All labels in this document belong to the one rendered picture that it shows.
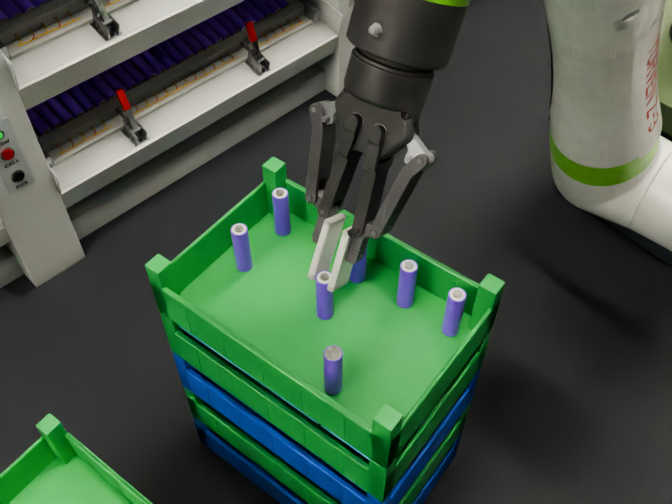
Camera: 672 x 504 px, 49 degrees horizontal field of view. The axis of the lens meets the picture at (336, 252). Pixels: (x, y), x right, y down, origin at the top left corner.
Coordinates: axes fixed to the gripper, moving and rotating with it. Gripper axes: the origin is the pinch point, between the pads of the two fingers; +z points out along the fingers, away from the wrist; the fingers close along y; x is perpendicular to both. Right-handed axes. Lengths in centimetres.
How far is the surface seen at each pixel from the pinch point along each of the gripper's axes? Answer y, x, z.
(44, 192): 54, -9, 22
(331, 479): -8.7, 2.7, 23.6
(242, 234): 10.4, 1.4, 3.1
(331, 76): 47, -71, 7
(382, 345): -7.2, -2.2, 8.3
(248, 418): 3.1, 2.9, 23.2
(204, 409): 11.4, -0.4, 30.0
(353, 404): -8.8, 4.5, 11.4
